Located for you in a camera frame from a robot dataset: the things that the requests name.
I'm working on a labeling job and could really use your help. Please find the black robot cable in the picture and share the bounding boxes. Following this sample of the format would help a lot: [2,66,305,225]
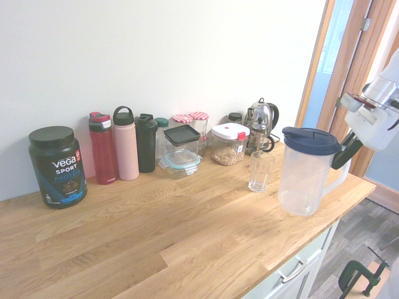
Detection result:
[378,99,399,131]

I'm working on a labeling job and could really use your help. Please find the cereal container with white lid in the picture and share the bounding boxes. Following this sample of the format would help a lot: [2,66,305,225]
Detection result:
[211,123,251,166]

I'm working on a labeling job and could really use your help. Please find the chrome kettle with black handle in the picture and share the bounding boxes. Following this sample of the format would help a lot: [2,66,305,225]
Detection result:
[244,97,281,143]

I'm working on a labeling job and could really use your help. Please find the glass container with teal lid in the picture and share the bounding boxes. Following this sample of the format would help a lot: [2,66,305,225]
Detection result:
[158,149,203,180]

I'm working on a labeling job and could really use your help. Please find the clear drinking glass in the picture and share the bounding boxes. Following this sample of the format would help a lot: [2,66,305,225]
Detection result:
[248,151,277,193]

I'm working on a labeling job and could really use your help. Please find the black Vega protein tub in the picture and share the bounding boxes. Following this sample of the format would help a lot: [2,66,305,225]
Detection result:
[27,126,89,210]

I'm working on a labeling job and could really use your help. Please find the square container with black lid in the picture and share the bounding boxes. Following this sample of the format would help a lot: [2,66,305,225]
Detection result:
[163,125,201,158]

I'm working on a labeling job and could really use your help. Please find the black shaker bottle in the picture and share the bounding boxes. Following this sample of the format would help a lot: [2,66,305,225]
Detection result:
[134,113,158,174]

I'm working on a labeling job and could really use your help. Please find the jar with red checkered lid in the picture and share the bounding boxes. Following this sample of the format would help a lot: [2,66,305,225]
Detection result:
[189,111,209,140]
[173,114,195,129]

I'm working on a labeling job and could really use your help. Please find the clear jar with green lid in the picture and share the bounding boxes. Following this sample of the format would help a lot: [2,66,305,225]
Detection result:
[154,117,170,163]

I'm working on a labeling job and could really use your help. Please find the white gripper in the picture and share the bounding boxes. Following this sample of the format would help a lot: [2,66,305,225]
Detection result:
[331,105,399,171]

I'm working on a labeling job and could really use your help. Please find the metal drawer handle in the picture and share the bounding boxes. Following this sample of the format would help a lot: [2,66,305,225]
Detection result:
[276,260,308,283]

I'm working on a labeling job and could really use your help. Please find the clear pitcher with blue lid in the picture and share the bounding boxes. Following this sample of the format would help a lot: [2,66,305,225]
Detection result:
[277,126,352,217]

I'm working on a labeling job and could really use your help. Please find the glass and chrome French press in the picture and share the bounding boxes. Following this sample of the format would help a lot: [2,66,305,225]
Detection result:
[246,107,275,156]

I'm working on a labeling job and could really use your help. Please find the white kitchen cabinet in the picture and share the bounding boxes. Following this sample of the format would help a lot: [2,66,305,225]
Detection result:
[243,217,340,299]

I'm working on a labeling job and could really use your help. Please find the green C clamp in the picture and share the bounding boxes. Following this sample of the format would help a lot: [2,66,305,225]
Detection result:
[338,260,389,299]

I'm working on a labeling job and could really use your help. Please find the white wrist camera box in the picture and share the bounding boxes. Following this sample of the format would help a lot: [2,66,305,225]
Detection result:
[338,92,380,113]

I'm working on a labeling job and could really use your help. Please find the pink bottle with black cap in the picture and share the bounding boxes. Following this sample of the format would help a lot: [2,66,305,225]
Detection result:
[112,105,140,181]

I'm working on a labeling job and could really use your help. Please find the red water bottle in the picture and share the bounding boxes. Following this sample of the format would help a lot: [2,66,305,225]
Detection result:
[88,112,119,186]

